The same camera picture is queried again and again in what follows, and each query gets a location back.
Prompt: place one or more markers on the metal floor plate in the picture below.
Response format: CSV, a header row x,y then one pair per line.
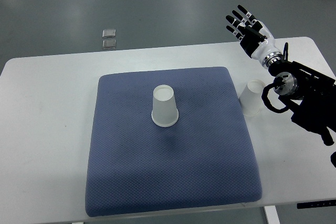
x,y
109,44
109,33

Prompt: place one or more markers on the black table control panel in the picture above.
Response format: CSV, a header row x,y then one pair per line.
x,y
316,204

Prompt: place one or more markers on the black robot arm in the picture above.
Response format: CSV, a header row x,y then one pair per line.
x,y
309,94

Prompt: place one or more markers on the blue textured cushion mat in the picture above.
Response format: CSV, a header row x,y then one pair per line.
x,y
205,159

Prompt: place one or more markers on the white paper cup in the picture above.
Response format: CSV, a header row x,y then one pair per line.
x,y
250,98
164,111

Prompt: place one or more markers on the lower metal floor plate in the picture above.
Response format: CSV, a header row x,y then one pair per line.
x,y
109,44

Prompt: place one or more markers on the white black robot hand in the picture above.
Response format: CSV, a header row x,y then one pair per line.
x,y
257,41

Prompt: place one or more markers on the white paper cup on mat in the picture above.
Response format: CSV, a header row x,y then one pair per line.
x,y
164,111

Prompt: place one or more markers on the white table leg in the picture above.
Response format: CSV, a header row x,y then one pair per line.
x,y
271,215

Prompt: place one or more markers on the upper metal floor plate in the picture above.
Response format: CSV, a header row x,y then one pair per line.
x,y
109,33

